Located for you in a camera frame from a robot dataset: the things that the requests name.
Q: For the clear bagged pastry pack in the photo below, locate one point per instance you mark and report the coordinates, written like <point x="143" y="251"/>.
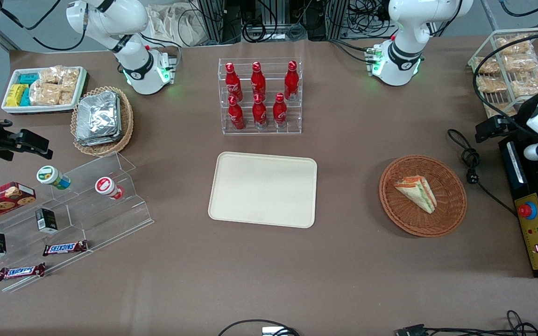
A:
<point x="528" y="83"/>
<point x="514" y="45"/>
<point x="491" y="84"/>
<point x="487" y="65"/>
<point x="521" y="63"/>

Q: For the clear plastic bag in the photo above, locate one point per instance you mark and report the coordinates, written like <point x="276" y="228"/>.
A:
<point x="171" y="23"/>

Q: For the cream plastic tray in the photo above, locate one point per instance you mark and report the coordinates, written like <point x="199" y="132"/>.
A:
<point x="263" y="189"/>

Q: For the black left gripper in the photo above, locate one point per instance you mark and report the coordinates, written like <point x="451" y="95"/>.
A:
<point x="520" y="119"/>

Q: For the green lid white cup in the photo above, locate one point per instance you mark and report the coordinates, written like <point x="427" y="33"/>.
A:
<point x="48" y="175"/>

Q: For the clear rice cracker bag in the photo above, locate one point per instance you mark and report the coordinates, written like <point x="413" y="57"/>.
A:
<point x="49" y="94"/>
<point x="61" y="74"/>

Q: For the brown round wicker basket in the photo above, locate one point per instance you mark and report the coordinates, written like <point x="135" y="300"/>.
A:
<point x="449" y="207"/>

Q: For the aluminium frame post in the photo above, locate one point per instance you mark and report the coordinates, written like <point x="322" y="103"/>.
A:
<point x="212" y="21"/>
<point x="339" y="18"/>

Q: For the white plastic bin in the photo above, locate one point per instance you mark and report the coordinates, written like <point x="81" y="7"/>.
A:
<point x="40" y="109"/>

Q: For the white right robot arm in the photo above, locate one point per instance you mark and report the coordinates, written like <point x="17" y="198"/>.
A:
<point x="108" y="18"/>

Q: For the silver foil packet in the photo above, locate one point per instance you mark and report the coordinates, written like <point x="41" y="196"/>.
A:
<point x="97" y="112"/>
<point x="98" y="140"/>

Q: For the yellow snack pack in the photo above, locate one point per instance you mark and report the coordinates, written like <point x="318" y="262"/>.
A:
<point x="14" y="94"/>

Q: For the black yellow sealing machine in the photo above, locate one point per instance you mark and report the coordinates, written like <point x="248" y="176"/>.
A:
<point x="537" y="242"/>

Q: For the clear acrylic stepped riser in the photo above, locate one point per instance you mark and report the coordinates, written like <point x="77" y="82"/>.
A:
<point x="110" y="217"/>
<point x="21" y="242"/>

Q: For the clear acrylic bottle rack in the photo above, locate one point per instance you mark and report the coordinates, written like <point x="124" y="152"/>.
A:
<point x="269" y="130"/>

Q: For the red lid white cup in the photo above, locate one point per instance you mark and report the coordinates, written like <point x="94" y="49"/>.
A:
<point x="104" y="185"/>

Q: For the red cola bottle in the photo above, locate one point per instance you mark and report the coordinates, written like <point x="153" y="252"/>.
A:
<point x="279" y="112"/>
<point x="236" y="115"/>
<point x="258" y="80"/>
<point x="291" y="81"/>
<point x="233" y="83"/>
<point x="259" y="113"/>

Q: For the light tan wicker basket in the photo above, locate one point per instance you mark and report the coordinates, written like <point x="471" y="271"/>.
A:
<point x="128" y="126"/>

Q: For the triangular sandwich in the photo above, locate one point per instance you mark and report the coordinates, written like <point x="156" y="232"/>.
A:
<point x="416" y="191"/>

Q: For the small white device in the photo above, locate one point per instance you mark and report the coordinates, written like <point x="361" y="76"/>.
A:
<point x="276" y="332"/>

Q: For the teal snack pack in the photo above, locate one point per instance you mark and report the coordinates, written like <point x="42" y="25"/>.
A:
<point x="29" y="78"/>
<point x="25" y="97"/>

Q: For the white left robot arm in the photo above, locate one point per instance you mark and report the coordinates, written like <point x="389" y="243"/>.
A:
<point x="409" y="16"/>

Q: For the brown snickers bar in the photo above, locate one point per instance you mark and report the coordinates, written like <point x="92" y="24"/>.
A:
<point x="20" y="271"/>
<point x="65" y="248"/>

